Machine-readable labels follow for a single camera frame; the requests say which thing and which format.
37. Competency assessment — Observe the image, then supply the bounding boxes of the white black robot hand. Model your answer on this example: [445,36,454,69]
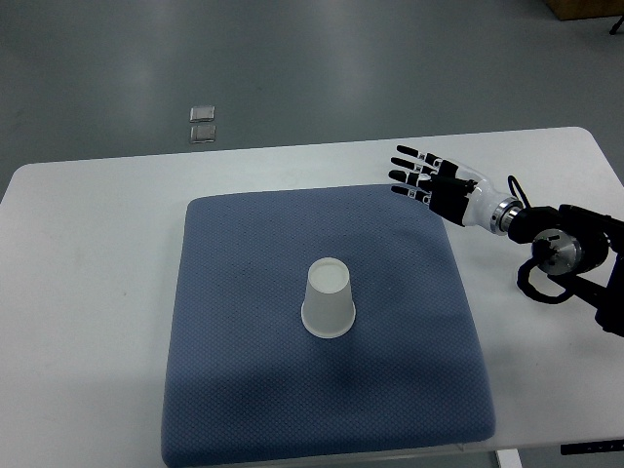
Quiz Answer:
[388,145,524,235]

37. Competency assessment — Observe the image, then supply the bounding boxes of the white paper cup on cushion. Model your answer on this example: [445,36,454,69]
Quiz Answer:
[300,257,356,339]

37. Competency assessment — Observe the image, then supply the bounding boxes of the brown cardboard box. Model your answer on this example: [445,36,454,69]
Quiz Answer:
[544,0,623,20]

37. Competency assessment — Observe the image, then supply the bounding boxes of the black tripod foot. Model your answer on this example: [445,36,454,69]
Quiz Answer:
[609,16,624,35]

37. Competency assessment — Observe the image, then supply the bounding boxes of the upper metal floor plate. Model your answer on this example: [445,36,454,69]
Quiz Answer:
[189,104,215,123]

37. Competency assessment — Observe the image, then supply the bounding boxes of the white table leg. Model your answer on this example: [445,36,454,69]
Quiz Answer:
[495,448,523,468]

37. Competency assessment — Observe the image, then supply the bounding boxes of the blue fabric cushion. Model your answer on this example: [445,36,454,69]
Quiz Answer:
[162,185,495,467]

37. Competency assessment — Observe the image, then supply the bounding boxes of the black table control panel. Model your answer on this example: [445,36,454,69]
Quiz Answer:
[560,439,624,456]

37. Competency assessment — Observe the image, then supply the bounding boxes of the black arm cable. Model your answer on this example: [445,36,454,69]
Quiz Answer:
[506,175,581,304]

